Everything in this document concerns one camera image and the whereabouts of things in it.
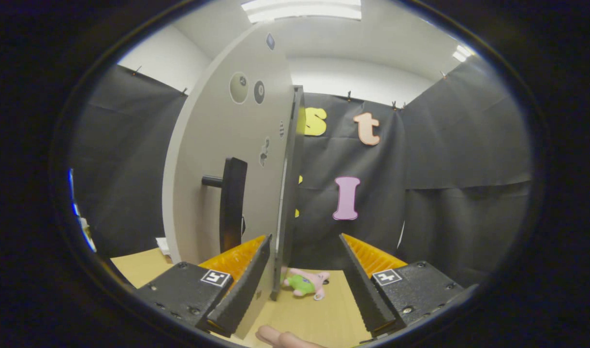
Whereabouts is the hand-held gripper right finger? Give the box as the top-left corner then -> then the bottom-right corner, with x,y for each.
339,233 -> 479,338

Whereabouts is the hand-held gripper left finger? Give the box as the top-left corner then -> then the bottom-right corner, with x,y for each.
133,234 -> 273,339

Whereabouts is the dark grey shoe cabinet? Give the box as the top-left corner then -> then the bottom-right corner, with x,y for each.
271,86 -> 305,301

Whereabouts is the black door handle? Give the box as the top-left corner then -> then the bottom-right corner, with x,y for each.
202,157 -> 248,254

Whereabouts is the pink and green plush toy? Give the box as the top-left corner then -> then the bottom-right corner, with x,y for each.
282,268 -> 330,301

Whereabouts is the black backdrop cloth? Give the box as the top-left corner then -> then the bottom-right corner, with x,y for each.
68,56 -> 532,290

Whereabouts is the white cluttered tray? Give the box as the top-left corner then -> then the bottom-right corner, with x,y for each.
80,217 -> 97,253

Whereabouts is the small ceiling light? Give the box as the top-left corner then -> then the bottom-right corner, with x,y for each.
452,44 -> 475,62

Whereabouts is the long ceiling light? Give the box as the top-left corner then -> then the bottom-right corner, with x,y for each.
241,0 -> 362,24

